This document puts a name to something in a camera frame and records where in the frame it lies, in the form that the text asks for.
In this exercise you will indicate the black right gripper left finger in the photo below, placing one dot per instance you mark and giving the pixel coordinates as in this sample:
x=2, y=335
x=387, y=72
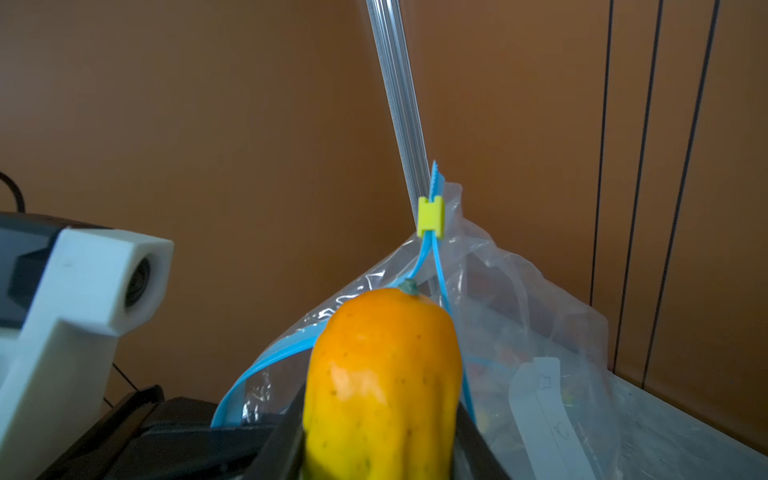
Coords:
x=281, y=457

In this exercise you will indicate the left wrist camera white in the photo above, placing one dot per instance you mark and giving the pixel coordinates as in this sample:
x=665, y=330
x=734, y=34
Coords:
x=97, y=285

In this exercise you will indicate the clear zip-top bag blue zipper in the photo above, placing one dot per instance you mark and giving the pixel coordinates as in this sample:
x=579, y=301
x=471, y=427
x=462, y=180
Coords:
x=534, y=355

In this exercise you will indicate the orange yellow mango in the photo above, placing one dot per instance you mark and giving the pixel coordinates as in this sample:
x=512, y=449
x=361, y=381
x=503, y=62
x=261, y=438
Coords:
x=382, y=390

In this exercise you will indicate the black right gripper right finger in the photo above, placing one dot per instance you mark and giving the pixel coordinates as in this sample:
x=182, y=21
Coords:
x=472, y=458

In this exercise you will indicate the aluminium corner post left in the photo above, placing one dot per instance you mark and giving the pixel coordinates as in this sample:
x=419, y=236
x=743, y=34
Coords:
x=391, y=46

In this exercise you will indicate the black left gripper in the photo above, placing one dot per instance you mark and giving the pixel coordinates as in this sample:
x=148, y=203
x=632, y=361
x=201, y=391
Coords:
x=146, y=436

